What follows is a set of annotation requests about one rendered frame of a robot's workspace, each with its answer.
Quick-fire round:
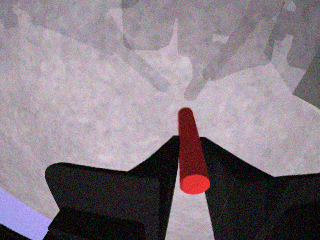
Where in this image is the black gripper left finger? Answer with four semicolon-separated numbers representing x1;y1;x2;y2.
44;136;180;240

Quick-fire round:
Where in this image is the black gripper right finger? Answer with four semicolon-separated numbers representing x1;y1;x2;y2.
200;136;320;240

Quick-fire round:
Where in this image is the red peg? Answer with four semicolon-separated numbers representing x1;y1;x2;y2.
177;108;211;195

